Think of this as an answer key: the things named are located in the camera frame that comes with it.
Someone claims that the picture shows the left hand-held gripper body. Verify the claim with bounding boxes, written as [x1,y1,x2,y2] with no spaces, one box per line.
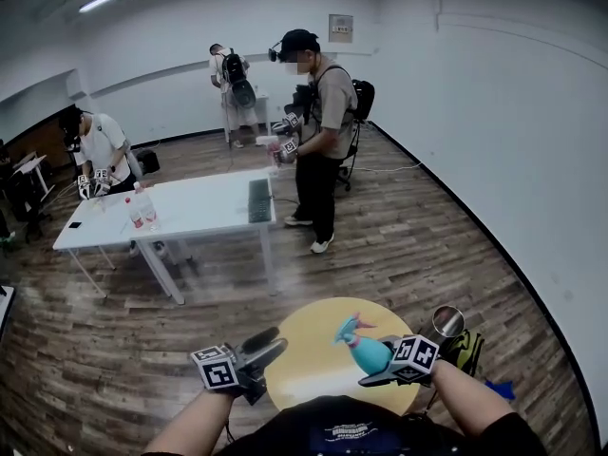
[189,342,270,407]

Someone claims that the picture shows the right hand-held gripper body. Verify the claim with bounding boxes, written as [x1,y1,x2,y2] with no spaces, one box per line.
[389,333,440,388]

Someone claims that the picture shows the teal and pink toy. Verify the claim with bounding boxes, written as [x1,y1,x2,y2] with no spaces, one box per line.
[349,334,395,377]

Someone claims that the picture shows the teal bottle cap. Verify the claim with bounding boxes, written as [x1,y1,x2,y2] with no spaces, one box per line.
[332,312,379,350]

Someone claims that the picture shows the person's right forearm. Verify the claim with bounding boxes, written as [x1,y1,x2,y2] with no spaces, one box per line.
[429,358,517,439]

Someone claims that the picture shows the person's left forearm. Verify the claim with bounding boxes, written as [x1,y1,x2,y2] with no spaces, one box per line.
[142,387,238,456]

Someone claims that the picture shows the large clear drink bottle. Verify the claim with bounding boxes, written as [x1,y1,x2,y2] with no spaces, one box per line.
[132,181,161,231]

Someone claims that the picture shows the round yellow table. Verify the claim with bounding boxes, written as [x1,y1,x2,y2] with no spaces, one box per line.
[263,296,422,417]

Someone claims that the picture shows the steel trash bin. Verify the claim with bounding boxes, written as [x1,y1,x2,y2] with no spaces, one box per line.
[430,304,466,339]

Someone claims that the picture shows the green black backpack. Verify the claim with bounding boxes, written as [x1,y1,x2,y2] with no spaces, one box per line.
[439,329,485,378]

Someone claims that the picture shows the person's black shirt torso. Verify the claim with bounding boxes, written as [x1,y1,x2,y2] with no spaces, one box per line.
[218,394,550,456]

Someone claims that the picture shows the blue crumpled cloth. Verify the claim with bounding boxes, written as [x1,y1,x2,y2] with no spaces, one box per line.
[484,379,517,402]

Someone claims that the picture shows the black keyboard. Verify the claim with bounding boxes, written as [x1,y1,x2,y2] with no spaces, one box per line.
[247,178,273,224]

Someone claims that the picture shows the large white table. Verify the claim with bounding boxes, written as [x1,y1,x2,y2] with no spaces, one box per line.
[128,167,279,306]

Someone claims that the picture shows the small white table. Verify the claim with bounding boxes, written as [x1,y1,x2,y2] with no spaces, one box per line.
[51,190,158,299]

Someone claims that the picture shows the white desk lamp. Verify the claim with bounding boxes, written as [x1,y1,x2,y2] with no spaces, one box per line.
[255,134,281,176]

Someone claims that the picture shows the black duffel bag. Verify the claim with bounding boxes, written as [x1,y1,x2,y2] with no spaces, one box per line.
[135,148,162,176]

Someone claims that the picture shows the white bordered panel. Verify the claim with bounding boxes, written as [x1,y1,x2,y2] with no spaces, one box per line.
[0,285,16,341]

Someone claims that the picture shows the narrow white desk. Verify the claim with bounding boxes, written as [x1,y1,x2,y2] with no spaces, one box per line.
[222,93,271,144]

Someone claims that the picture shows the small white folding desk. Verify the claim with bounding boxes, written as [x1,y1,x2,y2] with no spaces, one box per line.
[13,152,56,203]

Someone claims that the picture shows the grey electrical panel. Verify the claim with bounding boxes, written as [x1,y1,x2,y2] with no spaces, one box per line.
[328,13,354,44]

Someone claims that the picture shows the long white cable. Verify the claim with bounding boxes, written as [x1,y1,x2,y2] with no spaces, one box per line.
[353,161,422,174]

